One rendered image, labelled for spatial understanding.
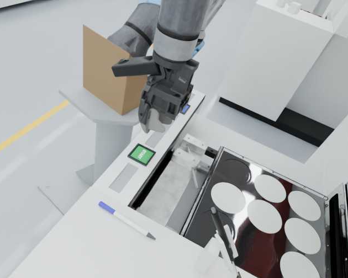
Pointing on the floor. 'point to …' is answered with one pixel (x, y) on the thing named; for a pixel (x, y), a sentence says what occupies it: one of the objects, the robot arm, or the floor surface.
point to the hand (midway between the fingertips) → (145, 127)
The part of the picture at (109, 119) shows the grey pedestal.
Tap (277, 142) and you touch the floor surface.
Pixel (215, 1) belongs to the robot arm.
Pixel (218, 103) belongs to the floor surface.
